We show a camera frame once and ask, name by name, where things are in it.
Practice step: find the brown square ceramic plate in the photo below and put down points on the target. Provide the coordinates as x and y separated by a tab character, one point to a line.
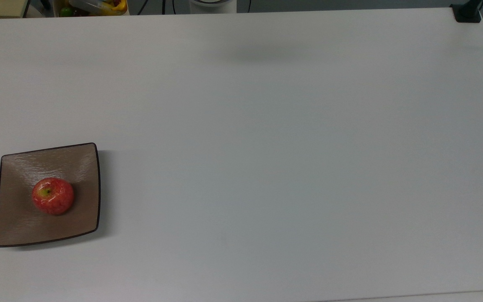
19	226

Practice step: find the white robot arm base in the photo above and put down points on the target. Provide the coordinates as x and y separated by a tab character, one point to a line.
213	6

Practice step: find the clear bin of toy fruit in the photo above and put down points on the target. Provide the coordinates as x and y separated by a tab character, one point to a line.
94	7

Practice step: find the red apple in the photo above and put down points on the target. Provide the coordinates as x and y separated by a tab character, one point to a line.
53	196

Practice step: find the black table clamp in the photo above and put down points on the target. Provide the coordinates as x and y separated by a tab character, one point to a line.
467	12

